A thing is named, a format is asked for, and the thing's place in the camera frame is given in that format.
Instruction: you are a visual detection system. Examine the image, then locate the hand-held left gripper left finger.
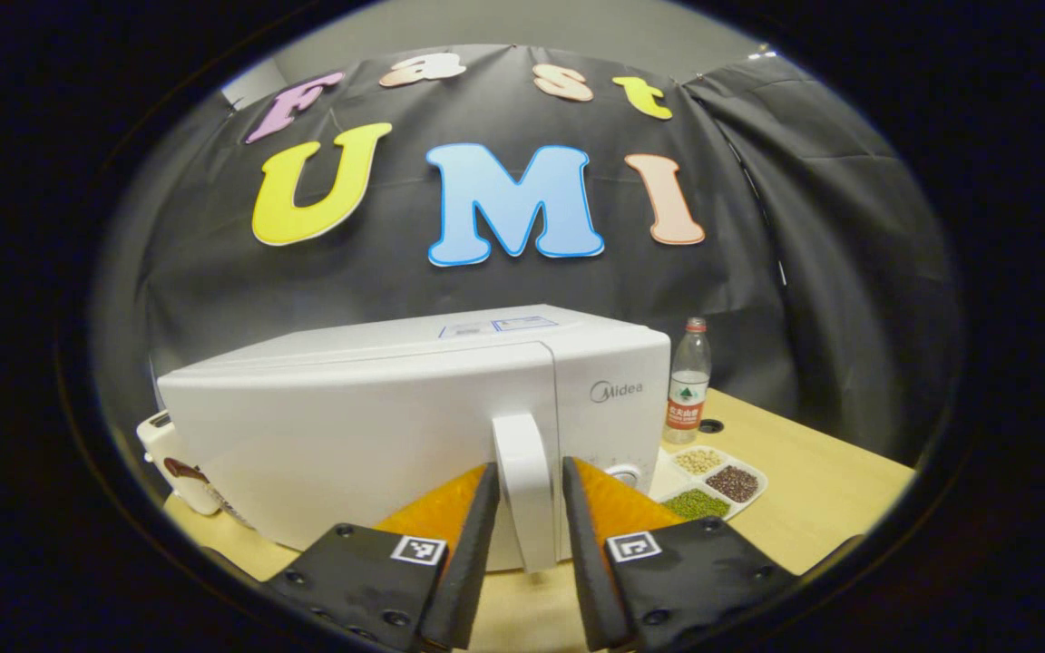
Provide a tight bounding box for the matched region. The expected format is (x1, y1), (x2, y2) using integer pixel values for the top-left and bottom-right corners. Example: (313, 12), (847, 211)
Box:
(259, 463), (501, 653)

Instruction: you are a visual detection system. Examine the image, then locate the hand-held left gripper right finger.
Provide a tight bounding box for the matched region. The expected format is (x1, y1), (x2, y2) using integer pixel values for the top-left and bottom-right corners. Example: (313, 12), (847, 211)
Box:
(563, 458), (796, 653)

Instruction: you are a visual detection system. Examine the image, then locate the white microwave oven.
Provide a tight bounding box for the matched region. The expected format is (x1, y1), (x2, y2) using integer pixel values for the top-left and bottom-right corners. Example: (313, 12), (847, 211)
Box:
(157, 304), (671, 574)

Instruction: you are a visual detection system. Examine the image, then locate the white divided dish of beans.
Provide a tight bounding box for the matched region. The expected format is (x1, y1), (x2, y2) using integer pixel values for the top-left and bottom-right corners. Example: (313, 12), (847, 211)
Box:
(659, 444), (768, 522)

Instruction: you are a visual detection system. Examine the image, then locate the clear red label water bottle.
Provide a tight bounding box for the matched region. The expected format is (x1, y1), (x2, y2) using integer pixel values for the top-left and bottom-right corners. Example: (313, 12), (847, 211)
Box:
(665, 317), (712, 445)

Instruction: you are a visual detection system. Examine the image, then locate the black backdrop cloth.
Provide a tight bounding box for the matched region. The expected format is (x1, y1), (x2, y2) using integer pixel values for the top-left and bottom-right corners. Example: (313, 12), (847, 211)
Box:
(92, 45), (963, 463)

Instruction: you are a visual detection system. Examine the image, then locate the white toaster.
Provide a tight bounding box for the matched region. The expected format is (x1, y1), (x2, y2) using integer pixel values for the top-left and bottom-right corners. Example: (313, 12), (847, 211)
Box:
(137, 410), (224, 518)

